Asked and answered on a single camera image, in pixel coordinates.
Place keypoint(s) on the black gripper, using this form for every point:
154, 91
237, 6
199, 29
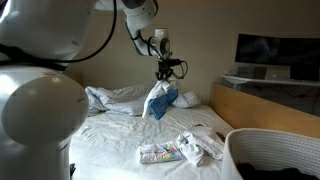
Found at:
165, 68

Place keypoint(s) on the white shirt with blue lining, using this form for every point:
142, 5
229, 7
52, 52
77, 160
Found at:
161, 96

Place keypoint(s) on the white rainbow print shirt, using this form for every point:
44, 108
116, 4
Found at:
156, 153

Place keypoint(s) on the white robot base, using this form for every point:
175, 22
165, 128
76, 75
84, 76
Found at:
41, 108

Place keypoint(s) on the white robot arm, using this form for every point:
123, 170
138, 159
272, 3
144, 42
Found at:
140, 14

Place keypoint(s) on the wooden bed footboard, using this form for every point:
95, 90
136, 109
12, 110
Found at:
242, 110

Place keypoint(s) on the white bed sheet mattress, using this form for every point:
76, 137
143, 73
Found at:
106, 146

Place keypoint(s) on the white pillow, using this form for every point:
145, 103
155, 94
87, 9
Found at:
187, 100

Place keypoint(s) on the white crumpled duvet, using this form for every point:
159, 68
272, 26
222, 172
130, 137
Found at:
125, 101

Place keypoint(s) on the white desk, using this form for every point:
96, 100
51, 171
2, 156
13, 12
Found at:
240, 80

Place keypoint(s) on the black computer monitor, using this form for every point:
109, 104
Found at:
277, 51

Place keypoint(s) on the white rope laundry hamper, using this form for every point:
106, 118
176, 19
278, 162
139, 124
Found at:
269, 150

